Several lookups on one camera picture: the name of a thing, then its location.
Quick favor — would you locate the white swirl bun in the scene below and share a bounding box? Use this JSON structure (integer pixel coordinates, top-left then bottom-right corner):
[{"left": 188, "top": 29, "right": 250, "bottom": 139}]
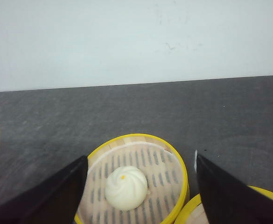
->
[{"left": 105, "top": 166, "right": 148, "bottom": 211}]

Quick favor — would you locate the yellow rimmed steamer lid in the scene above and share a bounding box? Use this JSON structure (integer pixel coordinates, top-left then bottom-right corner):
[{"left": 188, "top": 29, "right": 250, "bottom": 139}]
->
[{"left": 174, "top": 186, "right": 273, "bottom": 224}]

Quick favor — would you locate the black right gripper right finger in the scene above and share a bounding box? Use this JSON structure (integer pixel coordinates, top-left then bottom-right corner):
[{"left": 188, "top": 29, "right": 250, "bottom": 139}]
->
[{"left": 196, "top": 154, "right": 273, "bottom": 224}]

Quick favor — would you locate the steamer basket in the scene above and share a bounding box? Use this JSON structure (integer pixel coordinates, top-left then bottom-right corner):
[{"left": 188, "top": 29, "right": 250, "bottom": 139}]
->
[{"left": 74, "top": 133, "right": 189, "bottom": 224}]

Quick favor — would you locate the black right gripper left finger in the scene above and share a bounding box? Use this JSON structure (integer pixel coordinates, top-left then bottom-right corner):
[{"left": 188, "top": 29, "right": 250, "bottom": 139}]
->
[{"left": 0, "top": 156, "right": 88, "bottom": 224}]

